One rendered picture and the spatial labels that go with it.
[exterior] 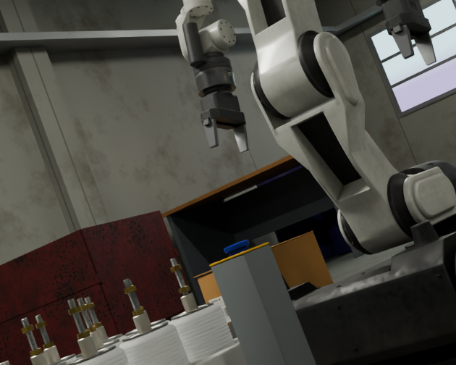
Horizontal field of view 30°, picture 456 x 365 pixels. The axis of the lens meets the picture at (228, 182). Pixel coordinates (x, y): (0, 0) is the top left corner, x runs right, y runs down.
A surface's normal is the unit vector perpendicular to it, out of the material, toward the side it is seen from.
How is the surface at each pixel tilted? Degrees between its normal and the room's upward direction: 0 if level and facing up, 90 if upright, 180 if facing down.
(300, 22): 90
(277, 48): 66
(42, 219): 90
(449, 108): 90
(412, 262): 45
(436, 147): 90
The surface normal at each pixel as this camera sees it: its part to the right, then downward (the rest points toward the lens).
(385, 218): -0.46, 0.41
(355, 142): 0.81, 0.09
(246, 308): -0.59, 0.16
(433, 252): -0.67, -0.54
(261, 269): 0.72, -0.33
